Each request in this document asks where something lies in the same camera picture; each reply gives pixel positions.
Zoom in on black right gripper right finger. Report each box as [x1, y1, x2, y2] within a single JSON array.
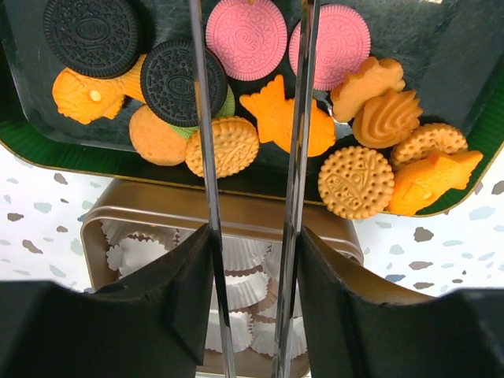
[[298, 228, 503, 377]]

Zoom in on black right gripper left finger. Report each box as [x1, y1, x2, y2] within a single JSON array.
[[1, 226, 213, 377]]

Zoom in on metal tongs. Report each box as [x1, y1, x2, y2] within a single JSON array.
[[190, 1, 321, 377]]

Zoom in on orange swirl cookie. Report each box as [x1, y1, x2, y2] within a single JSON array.
[[352, 90, 423, 149]]

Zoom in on black sandwich cookie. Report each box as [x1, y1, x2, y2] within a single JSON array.
[[139, 39, 228, 128], [43, 1, 141, 79]]

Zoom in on gold cookie tin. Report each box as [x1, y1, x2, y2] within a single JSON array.
[[80, 180, 365, 378]]

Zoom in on white paper cupcake liners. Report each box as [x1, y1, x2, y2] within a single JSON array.
[[99, 218, 308, 358]]

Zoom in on plain orange round cookie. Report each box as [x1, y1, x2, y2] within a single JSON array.
[[129, 105, 187, 166]]

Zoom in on tan dotted cookie right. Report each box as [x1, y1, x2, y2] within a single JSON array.
[[318, 146, 395, 220]]

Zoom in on tan dotted cookie behind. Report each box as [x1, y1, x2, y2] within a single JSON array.
[[390, 123, 468, 171]]

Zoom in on tan dotted round cookie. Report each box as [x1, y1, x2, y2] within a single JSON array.
[[185, 116, 259, 178]]

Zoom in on dark green tray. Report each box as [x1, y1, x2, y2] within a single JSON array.
[[1, 1, 503, 216]]

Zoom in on green cookie under black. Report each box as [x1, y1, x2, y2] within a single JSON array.
[[169, 85, 235, 139]]

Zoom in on orange flower shaped cookie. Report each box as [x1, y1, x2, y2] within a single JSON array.
[[330, 57, 406, 123]]

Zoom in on pink sandwich cookie left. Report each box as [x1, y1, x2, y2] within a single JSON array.
[[206, 0, 287, 81]]

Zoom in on pink sandwich cookie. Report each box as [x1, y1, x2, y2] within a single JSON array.
[[206, 0, 287, 81], [313, 4, 371, 91]]

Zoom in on pink sandwich cookie right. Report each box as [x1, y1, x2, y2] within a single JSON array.
[[313, 4, 371, 91]]

